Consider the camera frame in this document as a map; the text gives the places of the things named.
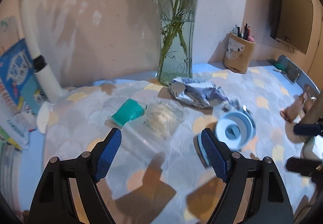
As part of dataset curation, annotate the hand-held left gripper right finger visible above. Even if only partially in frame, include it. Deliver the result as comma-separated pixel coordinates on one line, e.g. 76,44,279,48
193,128,294,224

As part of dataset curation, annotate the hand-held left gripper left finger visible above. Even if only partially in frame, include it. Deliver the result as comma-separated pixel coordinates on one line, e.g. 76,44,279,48
30,127,123,224

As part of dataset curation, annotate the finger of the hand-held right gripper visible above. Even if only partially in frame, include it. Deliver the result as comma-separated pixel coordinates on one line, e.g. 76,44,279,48
293,119,323,137
286,157,323,177

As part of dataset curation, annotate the light blue ribbon roll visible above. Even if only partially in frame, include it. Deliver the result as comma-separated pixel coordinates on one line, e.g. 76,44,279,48
214,105,256,151

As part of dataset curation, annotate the green gel packet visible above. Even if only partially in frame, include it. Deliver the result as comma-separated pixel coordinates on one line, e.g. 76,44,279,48
110,99,147,127

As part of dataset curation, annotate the white blue foil packet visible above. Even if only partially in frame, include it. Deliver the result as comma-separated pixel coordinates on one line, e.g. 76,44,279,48
169,76,240,109

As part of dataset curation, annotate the fan patterned tablecloth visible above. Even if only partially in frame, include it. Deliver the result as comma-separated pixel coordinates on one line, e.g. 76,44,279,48
42,65,323,224

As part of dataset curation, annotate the grey blue plastic holder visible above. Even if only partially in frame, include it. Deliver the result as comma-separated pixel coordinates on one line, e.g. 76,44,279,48
278,55,301,84

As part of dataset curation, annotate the translucent white packet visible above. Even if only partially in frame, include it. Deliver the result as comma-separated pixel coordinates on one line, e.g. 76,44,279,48
143,101,186,140

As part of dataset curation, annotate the white desk lamp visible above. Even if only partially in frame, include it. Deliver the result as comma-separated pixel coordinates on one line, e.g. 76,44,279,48
20,0,65,134

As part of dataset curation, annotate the small teal book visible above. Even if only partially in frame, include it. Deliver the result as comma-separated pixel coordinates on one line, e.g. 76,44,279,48
20,76,48,116

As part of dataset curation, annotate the cardboard pen holder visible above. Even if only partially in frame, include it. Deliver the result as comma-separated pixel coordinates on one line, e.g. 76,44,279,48
223,32,256,74

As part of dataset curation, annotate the row of books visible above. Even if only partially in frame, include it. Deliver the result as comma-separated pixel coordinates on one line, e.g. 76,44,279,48
0,16,38,151

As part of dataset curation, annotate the bunch of pens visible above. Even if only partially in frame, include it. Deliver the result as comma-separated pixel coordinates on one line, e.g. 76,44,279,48
232,21,253,43

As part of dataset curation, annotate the dark wall monitor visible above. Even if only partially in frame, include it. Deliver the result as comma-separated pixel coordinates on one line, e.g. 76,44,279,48
267,0,315,54

